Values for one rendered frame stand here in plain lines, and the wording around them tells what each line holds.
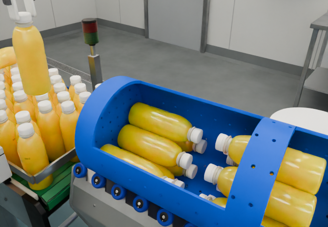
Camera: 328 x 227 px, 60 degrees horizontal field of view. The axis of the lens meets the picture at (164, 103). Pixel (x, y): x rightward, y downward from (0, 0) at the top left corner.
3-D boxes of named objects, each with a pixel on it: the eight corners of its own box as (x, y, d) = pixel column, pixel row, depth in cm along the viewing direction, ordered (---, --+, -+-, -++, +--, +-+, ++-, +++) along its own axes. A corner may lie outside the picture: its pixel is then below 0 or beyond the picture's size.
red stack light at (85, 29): (90, 33, 119) (89, 24, 117) (79, 31, 122) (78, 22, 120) (101, 30, 124) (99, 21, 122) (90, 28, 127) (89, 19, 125)
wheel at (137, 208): (149, 198, 72) (152, 198, 74) (134, 191, 74) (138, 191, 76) (143, 216, 72) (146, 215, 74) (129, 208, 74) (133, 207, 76)
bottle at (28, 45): (48, 94, 77) (35, 26, 67) (21, 95, 76) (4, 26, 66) (52, 82, 83) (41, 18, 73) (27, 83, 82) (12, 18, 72)
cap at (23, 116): (26, 115, 87) (24, 110, 86) (33, 119, 85) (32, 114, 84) (14, 121, 84) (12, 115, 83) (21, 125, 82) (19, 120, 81)
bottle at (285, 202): (301, 236, 54) (211, 195, 63) (311, 202, 57) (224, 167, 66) (306, 227, 49) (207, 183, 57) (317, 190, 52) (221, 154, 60)
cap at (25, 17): (30, 25, 69) (29, 17, 68) (13, 25, 68) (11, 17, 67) (34, 20, 72) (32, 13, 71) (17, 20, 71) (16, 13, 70)
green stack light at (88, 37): (92, 45, 122) (90, 34, 119) (81, 42, 125) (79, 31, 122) (102, 41, 127) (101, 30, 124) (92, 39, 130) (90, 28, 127)
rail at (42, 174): (37, 184, 81) (34, 176, 80) (35, 183, 82) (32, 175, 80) (126, 119, 110) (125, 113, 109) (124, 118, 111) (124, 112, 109)
